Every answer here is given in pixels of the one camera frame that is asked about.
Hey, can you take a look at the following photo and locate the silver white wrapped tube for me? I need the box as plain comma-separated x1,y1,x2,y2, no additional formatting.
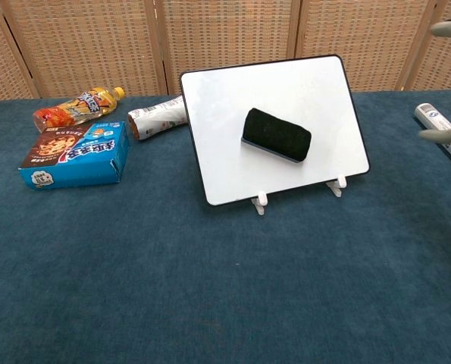
413,102,451,172

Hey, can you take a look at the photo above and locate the orange iced tea bottle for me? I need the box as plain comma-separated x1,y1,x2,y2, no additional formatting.
32,86,126,133

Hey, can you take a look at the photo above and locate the blue carpet table cover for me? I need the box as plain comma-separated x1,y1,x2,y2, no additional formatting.
0,89,451,364

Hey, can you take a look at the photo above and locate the white label yellow cap bottle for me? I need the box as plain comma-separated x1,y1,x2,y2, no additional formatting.
127,94,190,142

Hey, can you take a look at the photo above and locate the black felt board eraser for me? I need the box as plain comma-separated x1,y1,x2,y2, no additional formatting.
240,107,312,165

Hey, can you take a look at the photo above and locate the woven wooden folding screen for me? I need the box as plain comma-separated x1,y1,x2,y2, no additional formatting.
0,0,451,102

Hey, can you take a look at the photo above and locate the blue cookie box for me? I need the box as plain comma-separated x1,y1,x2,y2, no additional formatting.
18,121,131,191

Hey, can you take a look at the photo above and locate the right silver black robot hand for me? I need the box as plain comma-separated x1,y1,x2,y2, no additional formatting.
418,17,451,146

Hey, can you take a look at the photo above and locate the white board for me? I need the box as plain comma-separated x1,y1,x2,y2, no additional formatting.
179,55,371,207

